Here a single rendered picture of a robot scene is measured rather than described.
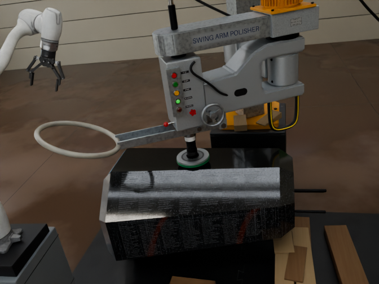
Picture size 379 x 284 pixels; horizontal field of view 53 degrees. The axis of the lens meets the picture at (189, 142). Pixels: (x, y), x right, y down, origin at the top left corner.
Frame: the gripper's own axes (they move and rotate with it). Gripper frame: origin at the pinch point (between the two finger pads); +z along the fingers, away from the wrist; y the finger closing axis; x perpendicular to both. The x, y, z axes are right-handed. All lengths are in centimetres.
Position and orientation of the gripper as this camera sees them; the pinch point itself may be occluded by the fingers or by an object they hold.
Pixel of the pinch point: (44, 85)
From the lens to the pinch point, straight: 225.2
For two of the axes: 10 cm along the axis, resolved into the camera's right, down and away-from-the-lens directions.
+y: 9.7, 2.2, 1.2
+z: -2.5, 9.1, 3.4
